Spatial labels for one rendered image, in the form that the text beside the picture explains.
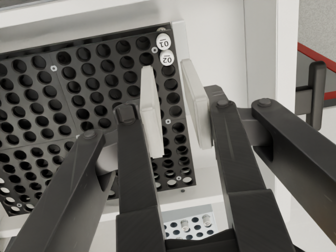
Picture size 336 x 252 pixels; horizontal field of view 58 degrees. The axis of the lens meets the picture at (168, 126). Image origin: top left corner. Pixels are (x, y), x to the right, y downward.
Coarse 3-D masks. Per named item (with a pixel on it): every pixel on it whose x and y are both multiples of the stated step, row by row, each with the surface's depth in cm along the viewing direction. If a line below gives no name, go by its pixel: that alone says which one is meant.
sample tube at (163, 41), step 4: (160, 28) 29; (164, 28) 29; (160, 36) 25; (164, 36) 25; (168, 36) 26; (156, 40) 26; (160, 40) 26; (164, 40) 26; (168, 40) 26; (156, 44) 26; (160, 44) 26; (164, 44) 26; (168, 44) 26; (160, 48) 26; (164, 48) 26
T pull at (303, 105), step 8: (312, 64) 28; (320, 64) 28; (312, 72) 28; (320, 72) 28; (312, 80) 28; (320, 80) 28; (296, 88) 29; (304, 88) 29; (312, 88) 29; (320, 88) 29; (296, 96) 29; (304, 96) 29; (312, 96) 29; (320, 96) 29; (296, 104) 29; (304, 104) 29; (312, 104) 29; (320, 104) 29; (296, 112) 30; (304, 112) 30; (312, 112) 30; (320, 112) 30; (312, 120) 30; (320, 120) 30; (320, 128) 31
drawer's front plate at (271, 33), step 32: (256, 0) 28; (288, 0) 23; (256, 32) 29; (288, 32) 24; (256, 64) 31; (288, 64) 26; (256, 96) 33; (288, 96) 27; (256, 160) 38; (288, 192) 32
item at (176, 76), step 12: (156, 36) 27; (168, 48) 27; (156, 60) 28; (180, 84) 29; (180, 96) 29; (168, 108) 30; (180, 108) 30; (180, 120) 31; (180, 132) 31; (180, 144) 32; (180, 156) 33; (180, 168) 34; (192, 168) 34; (180, 180) 34; (192, 180) 35
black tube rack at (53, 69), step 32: (128, 32) 29; (0, 64) 30; (32, 64) 27; (64, 64) 27; (96, 64) 27; (128, 64) 31; (0, 96) 28; (32, 96) 32; (64, 96) 29; (96, 96) 32; (128, 96) 29; (160, 96) 29; (0, 128) 30; (32, 128) 30; (64, 128) 34; (96, 128) 31; (0, 160) 32; (32, 160) 32; (160, 160) 33; (0, 192) 34; (32, 192) 34
